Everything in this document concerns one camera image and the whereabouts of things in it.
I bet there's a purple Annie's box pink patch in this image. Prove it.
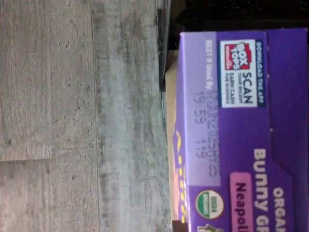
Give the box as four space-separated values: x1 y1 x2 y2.
171 28 309 232

